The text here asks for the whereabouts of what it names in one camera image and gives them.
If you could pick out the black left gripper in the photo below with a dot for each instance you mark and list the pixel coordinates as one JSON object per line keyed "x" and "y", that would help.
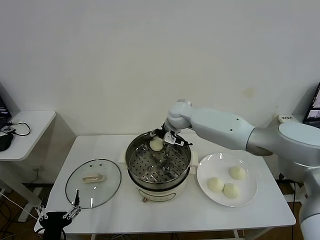
{"x": 53, "y": 223}

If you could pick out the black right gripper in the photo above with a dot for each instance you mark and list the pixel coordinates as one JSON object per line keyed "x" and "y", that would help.
{"x": 167, "y": 128}

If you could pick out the white steamed baozi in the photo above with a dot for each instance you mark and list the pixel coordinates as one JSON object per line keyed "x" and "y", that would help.
{"x": 231, "y": 191}
{"x": 237, "y": 173}
{"x": 215, "y": 185}
{"x": 156, "y": 145}

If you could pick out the round glass pot lid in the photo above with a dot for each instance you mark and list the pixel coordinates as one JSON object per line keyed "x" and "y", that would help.
{"x": 93, "y": 178}

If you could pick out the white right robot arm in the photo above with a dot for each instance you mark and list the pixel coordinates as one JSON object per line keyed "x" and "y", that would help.
{"x": 220, "y": 122}

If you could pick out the stainless steel steamer basket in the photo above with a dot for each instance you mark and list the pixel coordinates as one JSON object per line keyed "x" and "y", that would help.
{"x": 155, "y": 170}

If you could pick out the white round plate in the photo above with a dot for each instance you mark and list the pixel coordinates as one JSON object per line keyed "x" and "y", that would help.
{"x": 217, "y": 165}

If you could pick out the white side desk with mouse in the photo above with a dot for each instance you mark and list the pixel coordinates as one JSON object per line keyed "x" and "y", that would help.
{"x": 32, "y": 135}

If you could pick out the black computer mouse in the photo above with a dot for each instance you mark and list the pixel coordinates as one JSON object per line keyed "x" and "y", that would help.
{"x": 5, "y": 143}

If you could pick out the white side desk with label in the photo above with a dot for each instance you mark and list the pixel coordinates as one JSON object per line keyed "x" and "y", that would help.
{"x": 298, "y": 118}

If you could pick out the dark laptop with grey screen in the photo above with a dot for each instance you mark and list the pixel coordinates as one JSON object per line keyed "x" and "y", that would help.
{"x": 313, "y": 110}

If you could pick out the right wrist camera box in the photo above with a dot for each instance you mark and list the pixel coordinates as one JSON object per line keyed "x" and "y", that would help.
{"x": 170, "y": 138}

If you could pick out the white wall socket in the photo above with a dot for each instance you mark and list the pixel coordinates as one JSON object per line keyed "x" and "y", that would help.
{"x": 37, "y": 170}

